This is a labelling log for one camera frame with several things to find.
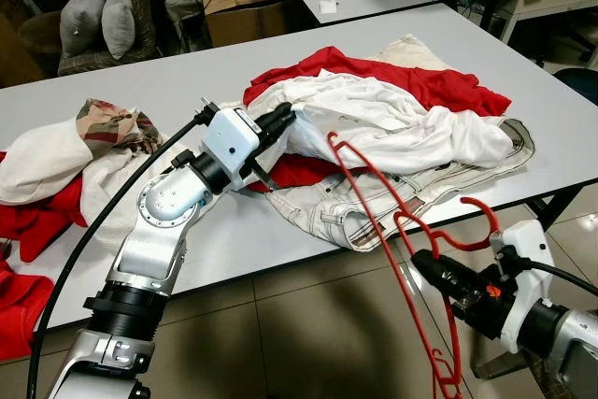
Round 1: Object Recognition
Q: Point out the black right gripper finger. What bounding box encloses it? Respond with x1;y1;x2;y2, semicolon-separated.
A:
418;264;457;297
412;249;463;278

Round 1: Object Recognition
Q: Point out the red wire hanger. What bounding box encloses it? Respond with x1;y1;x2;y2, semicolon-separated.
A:
327;131;498;399

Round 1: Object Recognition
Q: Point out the beige denim garment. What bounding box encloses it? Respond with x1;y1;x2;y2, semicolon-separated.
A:
269;117;537;253

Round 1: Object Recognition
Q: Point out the brown cardboard box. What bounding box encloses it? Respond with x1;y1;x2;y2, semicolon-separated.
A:
201;0;292;50

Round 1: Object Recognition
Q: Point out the red shirt white print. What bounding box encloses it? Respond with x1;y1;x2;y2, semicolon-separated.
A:
241;45;514;192

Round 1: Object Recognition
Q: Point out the cream cloth garment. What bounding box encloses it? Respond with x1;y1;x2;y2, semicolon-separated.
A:
377;34;461;73

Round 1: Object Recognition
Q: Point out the grey pillow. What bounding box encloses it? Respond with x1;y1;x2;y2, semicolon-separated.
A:
60;0;107;57
100;0;137;60

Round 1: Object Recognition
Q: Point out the white garment plaid hood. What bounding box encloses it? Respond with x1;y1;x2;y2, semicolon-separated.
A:
0;97;164;232

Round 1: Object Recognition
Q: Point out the blue round bin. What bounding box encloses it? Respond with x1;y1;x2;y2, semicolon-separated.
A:
556;67;598;106

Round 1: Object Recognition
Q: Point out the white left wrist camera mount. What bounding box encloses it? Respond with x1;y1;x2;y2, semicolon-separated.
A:
201;107;264;185

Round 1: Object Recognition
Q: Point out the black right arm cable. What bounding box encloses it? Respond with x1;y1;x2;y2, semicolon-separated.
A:
523;257;598;299

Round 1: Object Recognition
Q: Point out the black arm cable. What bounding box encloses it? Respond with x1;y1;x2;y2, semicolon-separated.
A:
523;257;598;299
26;105;211;399

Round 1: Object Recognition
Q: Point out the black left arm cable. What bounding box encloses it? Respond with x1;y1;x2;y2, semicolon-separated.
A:
26;105;211;399

